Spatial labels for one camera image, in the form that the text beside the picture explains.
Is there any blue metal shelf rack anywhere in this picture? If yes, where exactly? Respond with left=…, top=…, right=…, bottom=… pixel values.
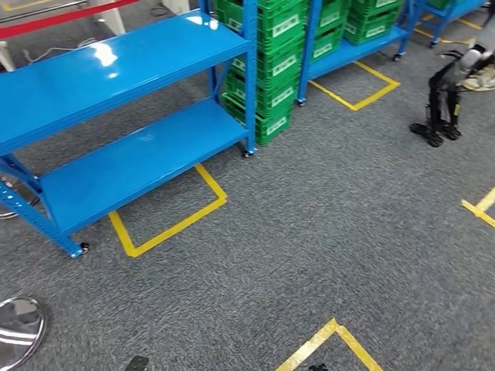
left=296, top=0, right=416, bottom=108
left=0, top=0, right=258, bottom=259
left=419, top=0, right=489, bottom=49

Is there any white desk panel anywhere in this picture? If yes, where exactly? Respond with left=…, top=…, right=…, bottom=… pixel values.
left=90, top=0, right=127, bottom=36
left=162, top=0, right=191, bottom=15
left=0, top=40, right=17, bottom=73

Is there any black robot left foot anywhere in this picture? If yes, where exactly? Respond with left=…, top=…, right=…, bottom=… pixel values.
left=123, top=355, right=150, bottom=371

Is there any black humanoid robot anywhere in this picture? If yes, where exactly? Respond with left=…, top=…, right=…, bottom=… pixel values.
left=409, top=0, right=495, bottom=149

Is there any red barrier tape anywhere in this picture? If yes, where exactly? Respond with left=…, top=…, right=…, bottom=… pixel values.
left=0, top=0, right=140, bottom=41

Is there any yellow floor tape square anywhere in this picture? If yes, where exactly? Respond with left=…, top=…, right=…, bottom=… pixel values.
left=460, top=186, right=495, bottom=230

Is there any person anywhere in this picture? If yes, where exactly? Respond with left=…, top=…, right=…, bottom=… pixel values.
left=461, top=63, right=495, bottom=94

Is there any chrome round base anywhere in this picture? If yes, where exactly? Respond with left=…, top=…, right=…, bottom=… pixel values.
left=0, top=296, right=48, bottom=371

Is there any white floor cable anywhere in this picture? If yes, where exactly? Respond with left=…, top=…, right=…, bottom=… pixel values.
left=22, top=37, right=98, bottom=66

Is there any metal desk frame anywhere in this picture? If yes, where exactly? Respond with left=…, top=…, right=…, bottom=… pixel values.
left=0, top=0, right=88, bottom=25

